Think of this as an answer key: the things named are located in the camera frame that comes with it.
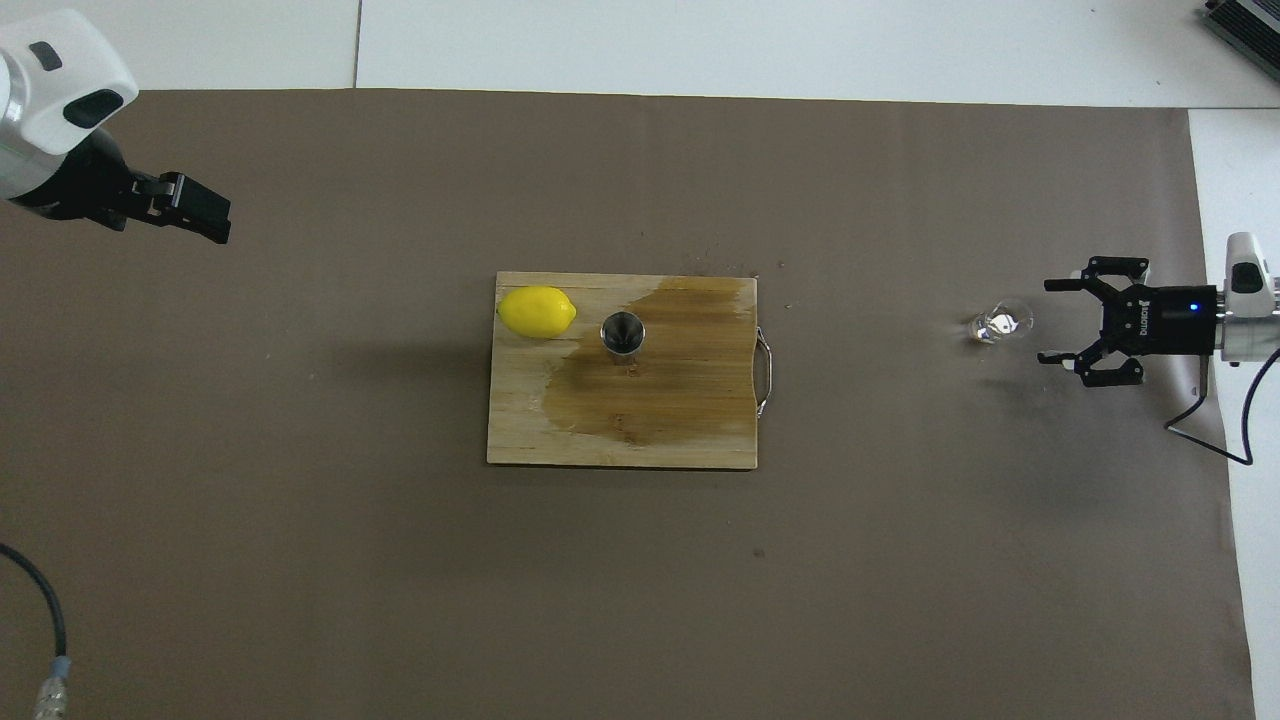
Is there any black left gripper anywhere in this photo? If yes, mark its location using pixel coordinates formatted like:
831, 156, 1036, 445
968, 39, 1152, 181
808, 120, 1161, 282
10, 128, 233, 245

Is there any grey vented electronics box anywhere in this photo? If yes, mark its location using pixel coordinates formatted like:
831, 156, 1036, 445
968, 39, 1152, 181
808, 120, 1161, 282
1200, 0, 1280, 83

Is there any brown paper table mat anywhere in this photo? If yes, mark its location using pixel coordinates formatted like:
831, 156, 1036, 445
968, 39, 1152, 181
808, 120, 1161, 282
0, 88, 1256, 720

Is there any yellow lemon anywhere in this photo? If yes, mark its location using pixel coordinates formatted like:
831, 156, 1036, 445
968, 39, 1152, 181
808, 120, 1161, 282
497, 286, 578, 340

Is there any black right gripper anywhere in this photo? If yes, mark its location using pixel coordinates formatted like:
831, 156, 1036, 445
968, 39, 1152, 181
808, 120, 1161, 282
1038, 256, 1219, 389

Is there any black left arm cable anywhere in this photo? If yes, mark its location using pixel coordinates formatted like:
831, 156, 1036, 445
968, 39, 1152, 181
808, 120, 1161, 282
0, 543, 71, 720

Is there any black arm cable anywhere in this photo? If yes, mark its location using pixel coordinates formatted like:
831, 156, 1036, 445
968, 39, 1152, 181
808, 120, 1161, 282
1165, 345, 1280, 467
0, 543, 71, 720

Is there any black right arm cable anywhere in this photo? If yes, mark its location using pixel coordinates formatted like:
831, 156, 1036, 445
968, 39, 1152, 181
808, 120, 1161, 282
1165, 345, 1280, 467

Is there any small clear glass cup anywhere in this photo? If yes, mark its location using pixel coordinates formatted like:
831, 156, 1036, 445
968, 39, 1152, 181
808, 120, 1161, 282
967, 300, 1034, 346

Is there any steel double cone jigger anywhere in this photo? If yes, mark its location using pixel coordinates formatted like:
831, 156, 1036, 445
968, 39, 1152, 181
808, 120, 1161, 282
599, 311, 647, 361

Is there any wooden cutting board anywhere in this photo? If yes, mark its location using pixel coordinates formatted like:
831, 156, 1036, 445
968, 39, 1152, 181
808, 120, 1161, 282
487, 271, 774, 470

